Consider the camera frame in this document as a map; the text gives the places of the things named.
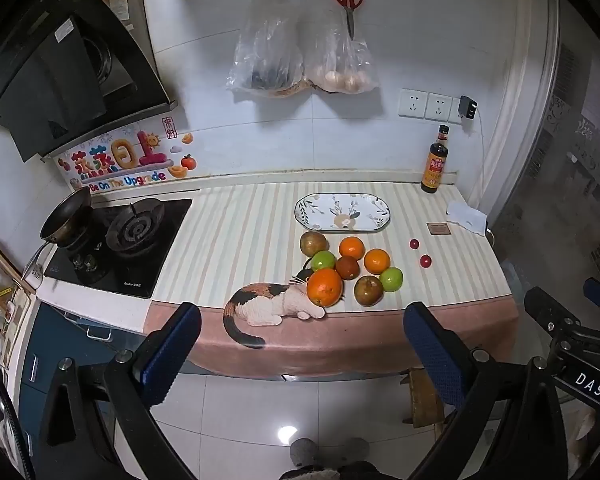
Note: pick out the blue kitchen cabinet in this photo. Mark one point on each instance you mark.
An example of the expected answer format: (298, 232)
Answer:
(65, 335)

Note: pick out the dark frying pan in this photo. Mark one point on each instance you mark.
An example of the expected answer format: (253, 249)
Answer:
(66, 216)

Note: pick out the dark sauce bottle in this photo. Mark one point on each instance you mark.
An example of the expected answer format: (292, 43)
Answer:
(434, 170)

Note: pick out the floral oval plate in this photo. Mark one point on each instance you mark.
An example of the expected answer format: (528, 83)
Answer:
(342, 212)

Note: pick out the wooden shelf rack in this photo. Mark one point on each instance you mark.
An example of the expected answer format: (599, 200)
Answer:
(2, 305)

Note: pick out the brown square card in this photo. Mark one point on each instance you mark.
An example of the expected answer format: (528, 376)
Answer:
(438, 228)

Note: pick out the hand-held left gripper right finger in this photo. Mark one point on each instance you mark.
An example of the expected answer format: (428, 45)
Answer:
(432, 347)

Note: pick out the reddish brown apple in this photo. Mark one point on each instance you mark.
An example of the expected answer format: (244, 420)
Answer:
(368, 290)

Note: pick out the black charger plug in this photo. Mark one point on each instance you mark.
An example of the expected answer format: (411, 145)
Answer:
(467, 108)

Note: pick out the patterned glass door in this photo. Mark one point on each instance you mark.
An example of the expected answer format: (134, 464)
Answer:
(570, 170)

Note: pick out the white folded paper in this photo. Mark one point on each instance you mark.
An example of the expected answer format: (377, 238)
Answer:
(466, 216)

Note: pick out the clear bag of eggs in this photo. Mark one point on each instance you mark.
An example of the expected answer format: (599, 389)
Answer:
(342, 67)

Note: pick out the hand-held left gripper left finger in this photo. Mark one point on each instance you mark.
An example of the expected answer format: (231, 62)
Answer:
(172, 345)

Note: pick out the small orange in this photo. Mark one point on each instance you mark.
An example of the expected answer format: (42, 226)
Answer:
(351, 248)
(377, 261)

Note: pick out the colourful wall sticker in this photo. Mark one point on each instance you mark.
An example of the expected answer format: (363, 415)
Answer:
(122, 162)

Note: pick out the dark brown-spotted orange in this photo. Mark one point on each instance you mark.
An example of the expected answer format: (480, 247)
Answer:
(348, 267)

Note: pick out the olive brown apple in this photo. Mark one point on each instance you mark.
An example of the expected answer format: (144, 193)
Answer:
(313, 243)

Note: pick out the clear bag with dark contents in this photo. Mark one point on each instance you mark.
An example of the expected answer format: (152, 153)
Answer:
(267, 55)

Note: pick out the black gas stove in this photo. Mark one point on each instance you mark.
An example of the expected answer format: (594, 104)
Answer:
(130, 240)

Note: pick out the red cherry tomato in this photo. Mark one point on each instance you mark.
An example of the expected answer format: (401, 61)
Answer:
(414, 243)
(425, 261)

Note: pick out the green apple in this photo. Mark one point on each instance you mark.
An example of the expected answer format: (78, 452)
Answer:
(391, 279)
(324, 260)

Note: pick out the white wall socket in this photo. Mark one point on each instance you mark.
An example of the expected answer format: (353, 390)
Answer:
(438, 106)
(412, 104)

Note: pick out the grey slipper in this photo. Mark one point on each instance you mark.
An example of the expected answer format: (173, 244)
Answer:
(354, 451)
(303, 451)

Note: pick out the large orange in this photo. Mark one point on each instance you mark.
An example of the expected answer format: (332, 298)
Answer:
(324, 287)

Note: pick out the black range hood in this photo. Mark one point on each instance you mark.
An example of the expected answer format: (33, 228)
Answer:
(55, 75)

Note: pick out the wooden stool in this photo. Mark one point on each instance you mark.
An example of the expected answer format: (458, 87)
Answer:
(425, 400)

